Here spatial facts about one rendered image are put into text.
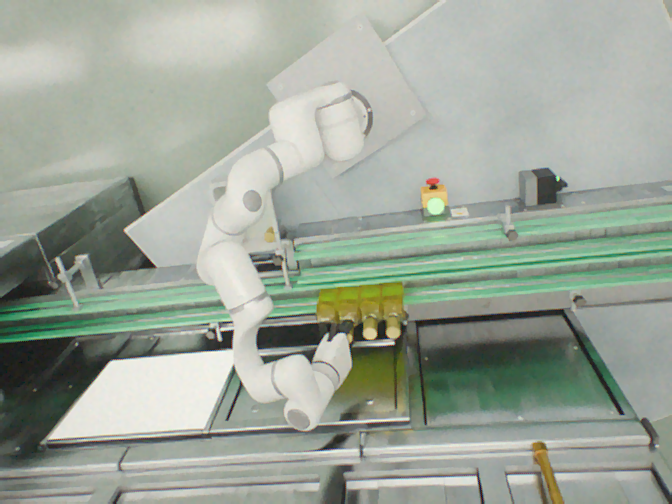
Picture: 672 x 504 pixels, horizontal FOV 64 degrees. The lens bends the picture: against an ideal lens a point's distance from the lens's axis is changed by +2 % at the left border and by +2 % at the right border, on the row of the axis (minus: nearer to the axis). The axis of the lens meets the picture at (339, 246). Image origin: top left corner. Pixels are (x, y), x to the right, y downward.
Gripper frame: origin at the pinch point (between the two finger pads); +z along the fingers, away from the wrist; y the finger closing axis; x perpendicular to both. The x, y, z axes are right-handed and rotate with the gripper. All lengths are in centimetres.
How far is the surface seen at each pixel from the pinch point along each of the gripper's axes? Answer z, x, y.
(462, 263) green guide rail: 27.8, -24.6, 5.9
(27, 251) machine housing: 8, 107, 19
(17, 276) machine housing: 1, 105, 14
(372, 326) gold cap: 2.6, -6.3, 1.5
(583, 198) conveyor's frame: 50, -54, 15
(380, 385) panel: -1.4, -7.4, -12.8
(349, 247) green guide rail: 21.9, 4.3, 13.5
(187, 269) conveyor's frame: 22, 60, 6
